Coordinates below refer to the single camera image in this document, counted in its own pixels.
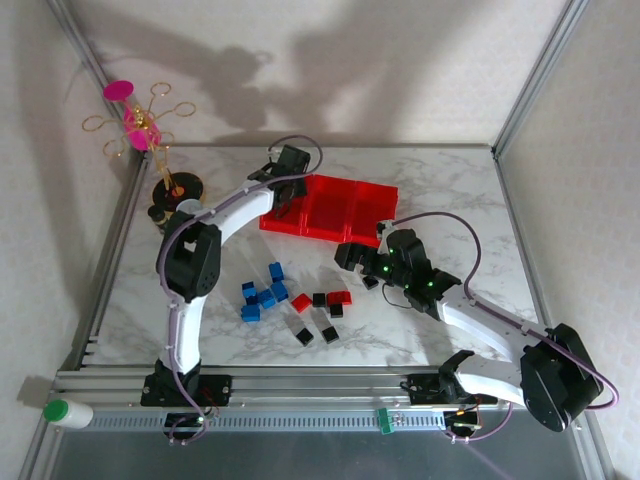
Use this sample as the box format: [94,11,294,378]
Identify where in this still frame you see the red plastic bin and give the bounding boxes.
[301,174,359,243]
[345,182,401,249]
[258,174,314,236]

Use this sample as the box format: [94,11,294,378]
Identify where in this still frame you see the gold stand with black base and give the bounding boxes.
[81,82,206,214]

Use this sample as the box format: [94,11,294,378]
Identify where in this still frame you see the spice jar with black cap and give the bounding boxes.
[147,206,174,232]

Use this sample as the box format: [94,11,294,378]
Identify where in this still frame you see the pink disc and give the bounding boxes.
[103,79,136,103]
[123,107,162,152]

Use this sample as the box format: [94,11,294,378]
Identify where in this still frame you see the green connector block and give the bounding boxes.
[375,408,404,434]

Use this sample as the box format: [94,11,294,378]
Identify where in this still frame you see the white bottle with green cap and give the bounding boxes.
[42,398,95,430]

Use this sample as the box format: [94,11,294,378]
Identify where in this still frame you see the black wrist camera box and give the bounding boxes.
[272,144,312,173]

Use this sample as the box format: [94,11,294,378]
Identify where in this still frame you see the thin black cable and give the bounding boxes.
[380,283,409,310]

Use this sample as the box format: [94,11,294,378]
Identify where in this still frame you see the purple cable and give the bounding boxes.
[155,134,329,446]
[392,211,621,446]

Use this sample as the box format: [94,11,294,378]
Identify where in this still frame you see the aluminium frame rail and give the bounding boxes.
[492,149,557,334]
[144,143,496,151]
[74,149,154,371]

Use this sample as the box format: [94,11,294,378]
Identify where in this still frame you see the wide aluminium base rail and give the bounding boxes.
[53,368,506,407]

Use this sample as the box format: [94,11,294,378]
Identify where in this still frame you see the slotted grey cable duct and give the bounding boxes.
[87,409,451,431]

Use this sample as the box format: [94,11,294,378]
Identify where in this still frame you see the aluminium frame post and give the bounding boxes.
[491,0,587,160]
[45,0,147,157]

